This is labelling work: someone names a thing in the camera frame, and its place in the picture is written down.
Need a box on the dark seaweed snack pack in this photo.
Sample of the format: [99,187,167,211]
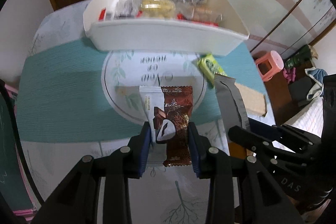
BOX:
[114,0,139,19]

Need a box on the black cable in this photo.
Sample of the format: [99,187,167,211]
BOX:
[0,79,46,204]

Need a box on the white plastic bin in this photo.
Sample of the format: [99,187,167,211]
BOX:
[83,0,249,56]

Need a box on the blue white cloth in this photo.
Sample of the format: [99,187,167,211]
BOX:
[305,67,327,101]

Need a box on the green plant bag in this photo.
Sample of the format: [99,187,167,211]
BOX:
[284,44,318,69]

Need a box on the grey foil packet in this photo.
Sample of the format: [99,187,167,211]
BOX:
[214,74,250,133]

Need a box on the teal and white tablecloth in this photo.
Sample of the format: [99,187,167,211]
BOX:
[17,0,275,223]

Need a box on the yellow rice cracker pack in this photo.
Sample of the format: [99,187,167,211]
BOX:
[137,0,176,19]

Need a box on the brown chocolate wrapper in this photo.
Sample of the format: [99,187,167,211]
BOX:
[161,86,193,167]

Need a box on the pink plastic stool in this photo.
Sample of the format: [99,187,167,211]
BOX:
[255,51,284,82]

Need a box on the green candy packet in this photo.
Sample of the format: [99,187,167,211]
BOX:
[197,54,227,84]

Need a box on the red-edged cracker snack pack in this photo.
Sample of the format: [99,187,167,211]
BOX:
[176,7,223,27]

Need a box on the green chalkboard pink frame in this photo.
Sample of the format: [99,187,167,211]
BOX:
[1,84,35,216]

